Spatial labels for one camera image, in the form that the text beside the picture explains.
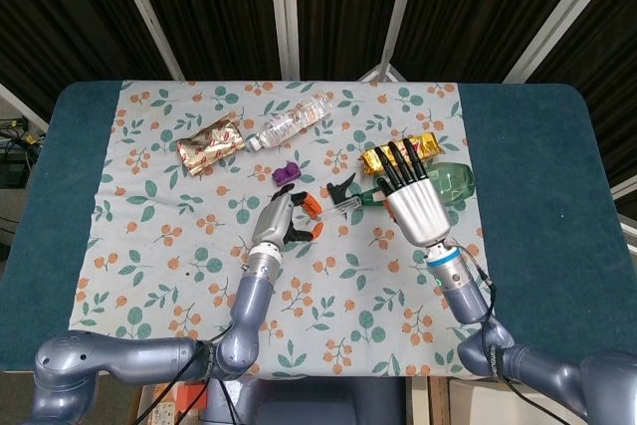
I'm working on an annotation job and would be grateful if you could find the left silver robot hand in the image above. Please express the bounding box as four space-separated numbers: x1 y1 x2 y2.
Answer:
251 184 324 249

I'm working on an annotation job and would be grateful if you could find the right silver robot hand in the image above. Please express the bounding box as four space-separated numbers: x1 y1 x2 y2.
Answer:
373 136 452 247

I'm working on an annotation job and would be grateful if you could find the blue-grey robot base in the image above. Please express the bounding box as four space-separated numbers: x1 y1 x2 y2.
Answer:
206 375 407 425

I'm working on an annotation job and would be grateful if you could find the green spray bottle black trigger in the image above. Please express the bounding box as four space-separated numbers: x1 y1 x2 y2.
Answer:
325 160 475 220

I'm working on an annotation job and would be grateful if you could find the purple toy brick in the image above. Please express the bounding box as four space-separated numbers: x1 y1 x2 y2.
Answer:
271 161 303 188

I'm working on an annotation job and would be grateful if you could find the yellow gold snack pack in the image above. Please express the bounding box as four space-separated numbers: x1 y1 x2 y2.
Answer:
359 130 444 177

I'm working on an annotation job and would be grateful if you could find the floral print tablecloth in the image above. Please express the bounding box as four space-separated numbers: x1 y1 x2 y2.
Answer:
58 79 504 379

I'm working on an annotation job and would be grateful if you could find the champagne foil wrapper red print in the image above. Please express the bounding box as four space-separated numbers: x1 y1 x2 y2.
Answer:
176 115 247 177

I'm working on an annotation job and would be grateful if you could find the clear plastic water bottle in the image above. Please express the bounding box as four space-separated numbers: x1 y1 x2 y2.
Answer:
247 91 333 151

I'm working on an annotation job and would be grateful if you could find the blue felt table cover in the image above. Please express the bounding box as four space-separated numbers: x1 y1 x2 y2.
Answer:
0 80 637 377

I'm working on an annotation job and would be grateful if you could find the cardboard box with orange item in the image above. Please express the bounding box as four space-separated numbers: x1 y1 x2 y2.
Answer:
133 379 210 425

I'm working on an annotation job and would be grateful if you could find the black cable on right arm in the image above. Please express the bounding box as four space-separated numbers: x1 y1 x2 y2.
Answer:
457 244 598 424

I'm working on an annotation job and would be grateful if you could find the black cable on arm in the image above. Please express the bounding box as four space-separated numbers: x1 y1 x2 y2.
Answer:
457 244 598 424
131 265 253 425

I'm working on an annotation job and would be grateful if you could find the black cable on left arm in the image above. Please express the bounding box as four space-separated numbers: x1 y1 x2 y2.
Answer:
131 265 253 425

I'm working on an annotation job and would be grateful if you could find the black folding screen white frame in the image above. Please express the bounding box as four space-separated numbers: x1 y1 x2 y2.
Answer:
0 0 637 227

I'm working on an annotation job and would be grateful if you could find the black electronics with cables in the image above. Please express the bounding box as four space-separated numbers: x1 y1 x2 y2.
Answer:
0 114 47 188

